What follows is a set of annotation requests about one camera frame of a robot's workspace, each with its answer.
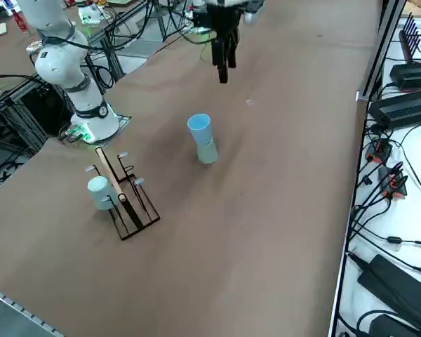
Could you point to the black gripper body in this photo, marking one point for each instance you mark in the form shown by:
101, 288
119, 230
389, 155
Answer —
226, 19

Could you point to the light blue plastic cup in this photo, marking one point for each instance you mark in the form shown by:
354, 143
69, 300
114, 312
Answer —
198, 131

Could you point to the pale green plastic cup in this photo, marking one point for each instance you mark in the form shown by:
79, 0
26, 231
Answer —
97, 191
207, 154

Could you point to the orange and black connector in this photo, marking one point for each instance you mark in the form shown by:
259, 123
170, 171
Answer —
394, 180
379, 151

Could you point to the black peg rack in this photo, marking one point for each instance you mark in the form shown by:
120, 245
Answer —
408, 33

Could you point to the black ribbed power adapter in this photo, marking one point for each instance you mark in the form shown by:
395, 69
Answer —
414, 75
403, 109

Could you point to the red and white bottle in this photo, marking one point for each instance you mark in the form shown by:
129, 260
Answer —
20, 21

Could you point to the black flat power adapter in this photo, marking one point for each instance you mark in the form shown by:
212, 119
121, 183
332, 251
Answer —
393, 284
396, 328

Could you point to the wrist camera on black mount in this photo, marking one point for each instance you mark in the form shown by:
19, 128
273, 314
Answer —
250, 17

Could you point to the small white post bracket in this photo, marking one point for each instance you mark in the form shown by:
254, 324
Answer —
362, 96

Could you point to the upright aluminium profile post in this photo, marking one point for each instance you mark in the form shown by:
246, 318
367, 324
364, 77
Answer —
380, 42

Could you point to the black equipment frame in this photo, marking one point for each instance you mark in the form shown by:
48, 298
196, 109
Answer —
28, 116

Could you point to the aluminium table edge rail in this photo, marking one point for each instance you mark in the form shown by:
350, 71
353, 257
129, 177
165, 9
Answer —
7, 300

